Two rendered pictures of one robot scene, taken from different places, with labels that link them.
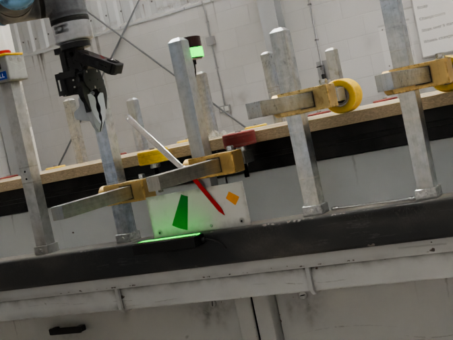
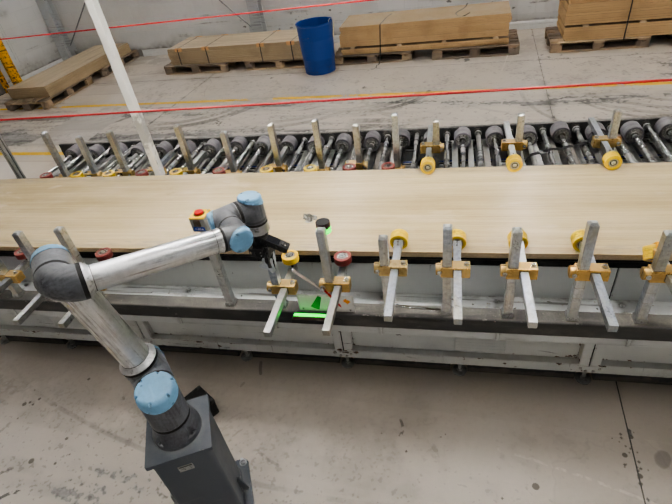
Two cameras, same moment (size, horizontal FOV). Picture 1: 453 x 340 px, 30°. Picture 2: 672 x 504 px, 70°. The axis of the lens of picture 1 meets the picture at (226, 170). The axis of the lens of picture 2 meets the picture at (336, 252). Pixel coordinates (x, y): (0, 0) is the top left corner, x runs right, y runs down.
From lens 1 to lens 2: 139 cm
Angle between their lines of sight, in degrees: 36
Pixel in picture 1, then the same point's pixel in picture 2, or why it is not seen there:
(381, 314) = not seen: hidden behind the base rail
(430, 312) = not seen: hidden behind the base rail
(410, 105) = (447, 281)
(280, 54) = (383, 250)
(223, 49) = not seen: outside the picture
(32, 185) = (222, 277)
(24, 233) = (200, 269)
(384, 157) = (416, 267)
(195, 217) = (324, 305)
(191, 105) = (327, 261)
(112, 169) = (275, 279)
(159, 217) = (303, 302)
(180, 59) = (322, 241)
